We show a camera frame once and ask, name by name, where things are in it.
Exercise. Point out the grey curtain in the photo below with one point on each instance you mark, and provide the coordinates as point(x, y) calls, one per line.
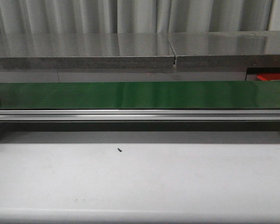
point(137, 16)

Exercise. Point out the grey stone slab left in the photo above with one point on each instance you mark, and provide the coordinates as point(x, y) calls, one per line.
point(85, 51)

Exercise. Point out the grey stone slab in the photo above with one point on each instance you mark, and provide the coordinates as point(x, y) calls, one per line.
point(85, 51)
point(240, 49)

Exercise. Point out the grey stone slab right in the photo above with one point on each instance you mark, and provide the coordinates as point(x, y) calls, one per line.
point(240, 49)

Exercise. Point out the green conveyor belt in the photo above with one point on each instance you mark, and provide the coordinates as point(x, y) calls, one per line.
point(142, 95)

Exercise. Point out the red plastic tray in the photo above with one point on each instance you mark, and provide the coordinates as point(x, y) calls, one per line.
point(269, 76)

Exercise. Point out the aluminium conveyor frame rail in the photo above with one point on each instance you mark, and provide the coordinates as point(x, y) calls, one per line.
point(76, 115)

